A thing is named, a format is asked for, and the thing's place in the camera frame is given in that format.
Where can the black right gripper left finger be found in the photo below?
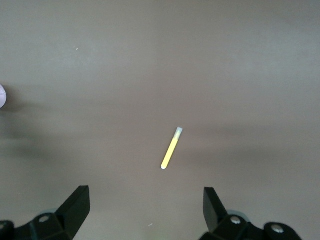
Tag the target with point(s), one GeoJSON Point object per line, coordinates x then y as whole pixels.
{"type": "Point", "coordinates": [62, 220]}

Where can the yellow highlighter pen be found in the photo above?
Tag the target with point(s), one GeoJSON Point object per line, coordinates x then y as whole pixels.
{"type": "Point", "coordinates": [170, 150]}

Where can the pink mesh pen holder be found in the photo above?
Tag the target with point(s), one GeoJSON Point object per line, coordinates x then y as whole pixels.
{"type": "Point", "coordinates": [2, 96]}

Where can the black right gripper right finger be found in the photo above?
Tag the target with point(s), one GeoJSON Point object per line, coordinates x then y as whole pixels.
{"type": "Point", "coordinates": [225, 225]}

